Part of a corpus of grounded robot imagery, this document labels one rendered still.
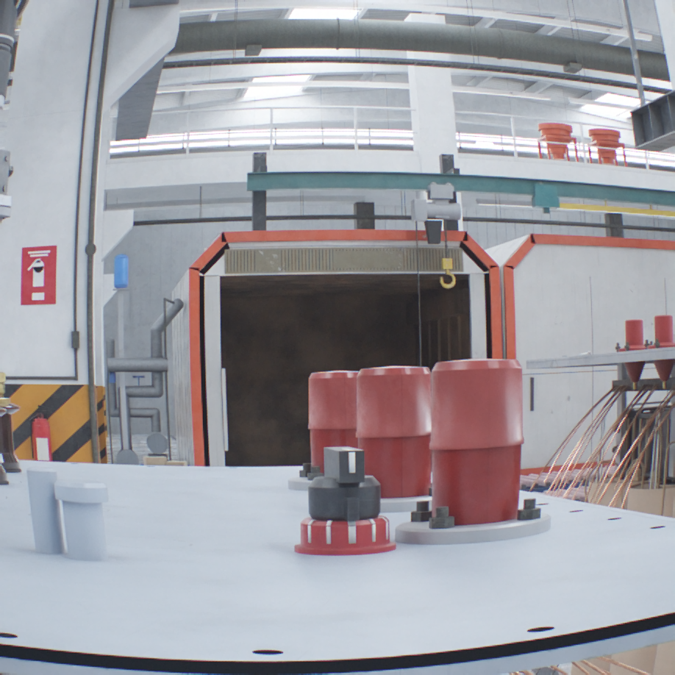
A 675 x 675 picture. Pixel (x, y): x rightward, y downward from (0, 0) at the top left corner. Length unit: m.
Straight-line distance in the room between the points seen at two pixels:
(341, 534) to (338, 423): 0.71
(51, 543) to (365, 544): 0.23
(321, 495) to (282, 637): 0.39
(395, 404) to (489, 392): 0.33
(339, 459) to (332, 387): 0.72
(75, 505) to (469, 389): 0.32
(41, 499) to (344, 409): 0.81
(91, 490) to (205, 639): 0.32
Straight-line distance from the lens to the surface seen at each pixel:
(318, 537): 1.05
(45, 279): 11.70
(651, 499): 3.99
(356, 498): 1.04
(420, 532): 1.09
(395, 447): 1.42
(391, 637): 0.66
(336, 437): 1.75
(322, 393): 1.75
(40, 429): 11.51
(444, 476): 1.11
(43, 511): 0.99
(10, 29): 1.46
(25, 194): 11.79
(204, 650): 0.63
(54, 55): 12.01
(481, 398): 1.10
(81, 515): 0.96
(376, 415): 1.43
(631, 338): 4.06
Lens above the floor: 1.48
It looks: 2 degrees up
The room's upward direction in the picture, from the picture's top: 1 degrees counter-clockwise
